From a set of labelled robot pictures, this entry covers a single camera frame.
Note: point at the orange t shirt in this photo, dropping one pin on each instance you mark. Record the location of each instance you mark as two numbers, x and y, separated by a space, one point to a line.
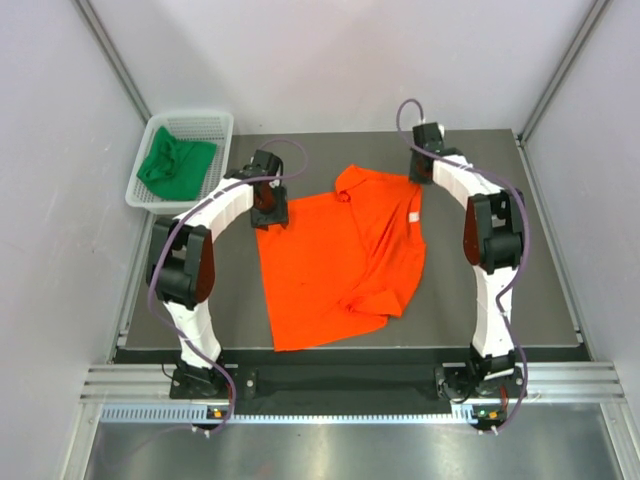
348 261

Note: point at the aluminium front rail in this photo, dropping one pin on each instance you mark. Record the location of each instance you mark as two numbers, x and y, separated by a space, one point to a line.
565 382

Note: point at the white plastic basket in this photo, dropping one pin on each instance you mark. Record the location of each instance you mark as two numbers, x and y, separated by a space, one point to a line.
194 125

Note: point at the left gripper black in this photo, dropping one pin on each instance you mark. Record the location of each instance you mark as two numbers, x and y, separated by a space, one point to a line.
277 216

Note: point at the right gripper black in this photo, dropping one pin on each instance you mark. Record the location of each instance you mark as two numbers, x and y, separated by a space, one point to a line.
415 177

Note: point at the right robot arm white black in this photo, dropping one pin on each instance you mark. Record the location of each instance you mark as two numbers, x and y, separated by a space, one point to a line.
493 244

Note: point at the green t shirt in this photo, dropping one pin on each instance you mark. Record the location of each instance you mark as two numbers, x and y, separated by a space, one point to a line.
174 169

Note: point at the aluminium frame post right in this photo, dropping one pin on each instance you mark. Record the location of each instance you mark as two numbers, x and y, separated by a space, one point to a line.
570 56

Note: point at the aluminium frame post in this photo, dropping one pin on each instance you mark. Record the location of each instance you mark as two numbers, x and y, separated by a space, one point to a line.
570 56
94 24

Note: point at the aluminium frame post left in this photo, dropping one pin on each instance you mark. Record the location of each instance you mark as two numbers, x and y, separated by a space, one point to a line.
94 24

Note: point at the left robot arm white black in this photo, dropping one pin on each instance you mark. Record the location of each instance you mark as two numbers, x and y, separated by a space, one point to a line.
181 271

